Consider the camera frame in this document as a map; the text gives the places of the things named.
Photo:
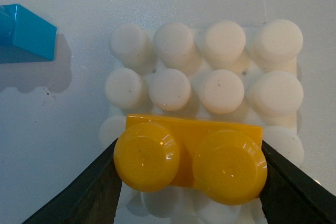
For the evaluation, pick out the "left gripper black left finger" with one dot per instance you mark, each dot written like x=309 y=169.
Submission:
x=91 y=198

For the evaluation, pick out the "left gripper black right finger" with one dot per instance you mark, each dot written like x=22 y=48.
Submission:
x=291 y=196

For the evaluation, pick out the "yellow toy block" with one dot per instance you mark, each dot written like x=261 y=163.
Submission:
x=223 y=160

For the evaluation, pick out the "blue toy block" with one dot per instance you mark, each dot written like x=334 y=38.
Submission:
x=25 y=37

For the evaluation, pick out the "white studded base plate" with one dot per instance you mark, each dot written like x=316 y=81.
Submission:
x=223 y=73

